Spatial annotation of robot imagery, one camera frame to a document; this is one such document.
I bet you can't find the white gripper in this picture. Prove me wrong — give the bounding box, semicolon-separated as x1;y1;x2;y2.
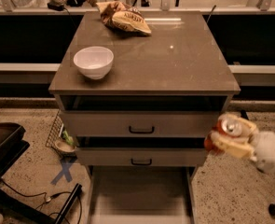
209;113;275;175

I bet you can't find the red coke can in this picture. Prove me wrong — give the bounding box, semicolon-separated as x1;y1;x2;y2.
204;115;242;154

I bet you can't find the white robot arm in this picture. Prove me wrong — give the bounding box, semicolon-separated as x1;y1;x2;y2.
204;113;275;175

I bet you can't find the grey drawer cabinet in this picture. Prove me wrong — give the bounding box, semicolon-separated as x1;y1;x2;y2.
48;10;241;170

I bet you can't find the open bottom drawer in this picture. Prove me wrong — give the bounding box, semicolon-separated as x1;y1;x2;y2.
87;167;198;224

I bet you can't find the black metal floor bar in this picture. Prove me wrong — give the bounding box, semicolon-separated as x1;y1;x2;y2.
241;110;249;119

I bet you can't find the white bowl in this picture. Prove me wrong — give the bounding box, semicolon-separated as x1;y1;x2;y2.
73;47;114;79

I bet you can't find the black stand leg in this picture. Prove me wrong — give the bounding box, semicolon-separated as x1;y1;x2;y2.
54;184;82;224

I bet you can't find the green object on floor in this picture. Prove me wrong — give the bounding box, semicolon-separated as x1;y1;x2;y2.
62;130;75;146

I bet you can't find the brown chip bag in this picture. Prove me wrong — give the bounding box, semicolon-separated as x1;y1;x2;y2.
96;1;151;35

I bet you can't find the small bowl on floor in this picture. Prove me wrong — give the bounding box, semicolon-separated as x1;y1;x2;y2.
54;140;75;156

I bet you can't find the blue tape cross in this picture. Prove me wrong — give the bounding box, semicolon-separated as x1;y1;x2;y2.
51;157;77;185

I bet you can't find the black power adapter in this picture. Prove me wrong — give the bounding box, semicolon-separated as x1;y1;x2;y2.
48;1;64;11

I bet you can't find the black tray cart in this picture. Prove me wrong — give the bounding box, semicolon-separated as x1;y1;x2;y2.
0;122;29;177

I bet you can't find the middle drawer with handle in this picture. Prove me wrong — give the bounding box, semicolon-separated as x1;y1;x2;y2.
76;147;207;167

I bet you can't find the drawer with handle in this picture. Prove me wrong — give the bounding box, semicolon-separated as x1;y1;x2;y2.
61;111;220;138
76;147;207;167

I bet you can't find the top drawer with handle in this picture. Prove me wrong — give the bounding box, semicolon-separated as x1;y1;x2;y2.
61;111;220;138

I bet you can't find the wire basket on floor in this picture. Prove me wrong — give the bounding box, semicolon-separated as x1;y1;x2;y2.
46;113;63;147

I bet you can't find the black cable on floor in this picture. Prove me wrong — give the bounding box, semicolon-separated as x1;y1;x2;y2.
0;177;83;224

